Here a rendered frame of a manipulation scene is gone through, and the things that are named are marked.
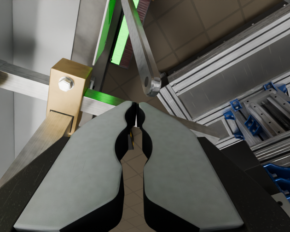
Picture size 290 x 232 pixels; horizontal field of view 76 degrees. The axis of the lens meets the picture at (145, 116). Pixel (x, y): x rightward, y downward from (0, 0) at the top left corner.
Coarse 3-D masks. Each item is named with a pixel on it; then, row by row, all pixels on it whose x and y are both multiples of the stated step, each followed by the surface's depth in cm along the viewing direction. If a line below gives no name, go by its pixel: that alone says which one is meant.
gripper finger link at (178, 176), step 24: (144, 120) 9; (168, 120) 9; (144, 144) 9; (168, 144) 8; (192, 144) 8; (144, 168) 7; (168, 168) 7; (192, 168) 7; (144, 192) 6; (168, 192) 6; (192, 192) 6; (216, 192) 6; (144, 216) 7; (168, 216) 6; (192, 216) 5; (216, 216) 5
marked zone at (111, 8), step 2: (110, 0) 27; (112, 0) 30; (114, 0) 32; (110, 2) 28; (112, 2) 30; (114, 2) 33; (110, 4) 29; (112, 4) 31; (114, 4) 33; (110, 6) 29; (112, 6) 32; (110, 8) 30; (112, 8) 33; (110, 10) 31; (112, 10) 33; (110, 12) 32; (112, 12) 35; (110, 14) 33; (110, 16) 33; (110, 18) 35
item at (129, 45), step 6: (144, 0) 35; (138, 6) 35; (144, 6) 35; (138, 12) 36; (144, 12) 36; (126, 48) 40; (132, 48) 40; (126, 54) 40; (126, 60) 41; (126, 66) 42
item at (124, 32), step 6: (138, 0) 35; (126, 24) 37; (120, 30) 38; (126, 30) 38; (120, 36) 38; (126, 36) 38; (120, 42) 39; (120, 48) 40; (114, 54) 40; (120, 54) 40; (114, 60) 41
